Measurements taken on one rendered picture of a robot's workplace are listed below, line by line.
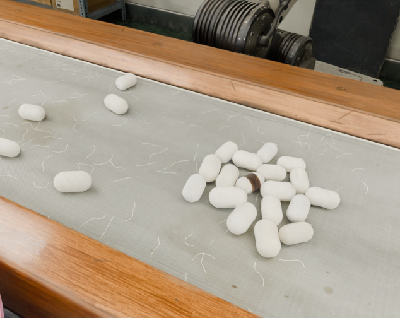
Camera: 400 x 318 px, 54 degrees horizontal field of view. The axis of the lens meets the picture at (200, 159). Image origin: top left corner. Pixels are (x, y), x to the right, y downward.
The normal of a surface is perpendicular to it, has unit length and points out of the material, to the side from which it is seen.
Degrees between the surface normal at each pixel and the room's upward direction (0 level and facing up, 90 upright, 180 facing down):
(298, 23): 88
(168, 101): 0
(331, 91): 0
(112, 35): 0
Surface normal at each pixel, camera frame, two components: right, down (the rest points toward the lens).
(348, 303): 0.03, -0.78
